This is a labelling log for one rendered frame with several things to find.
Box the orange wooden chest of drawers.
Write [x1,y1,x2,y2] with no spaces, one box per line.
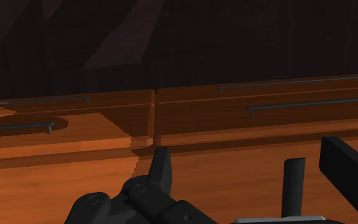
[0,73,358,224]

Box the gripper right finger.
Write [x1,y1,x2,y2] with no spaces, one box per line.
[319,136,358,224]

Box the black cylinder on grey base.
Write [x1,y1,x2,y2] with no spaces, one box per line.
[234,157,327,224]

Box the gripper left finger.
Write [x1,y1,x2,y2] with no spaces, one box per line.
[64,146,219,224]

